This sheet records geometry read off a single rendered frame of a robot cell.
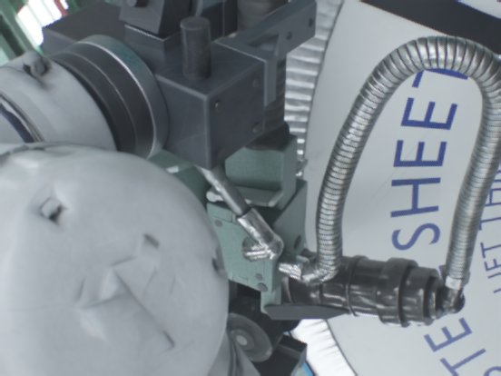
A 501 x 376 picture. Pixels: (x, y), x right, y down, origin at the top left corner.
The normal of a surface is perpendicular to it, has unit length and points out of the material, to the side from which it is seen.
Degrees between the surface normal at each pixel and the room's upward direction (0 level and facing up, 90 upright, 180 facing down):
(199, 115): 50
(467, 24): 90
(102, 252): 145
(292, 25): 129
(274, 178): 58
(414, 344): 90
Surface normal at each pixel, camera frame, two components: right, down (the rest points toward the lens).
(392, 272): -0.37, -0.62
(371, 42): 0.07, 0.49
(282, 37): 0.79, 0.38
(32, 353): 0.44, 0.16
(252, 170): -0.47, 0.54
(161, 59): 0.00, -0.79
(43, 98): 0.41, -0.47
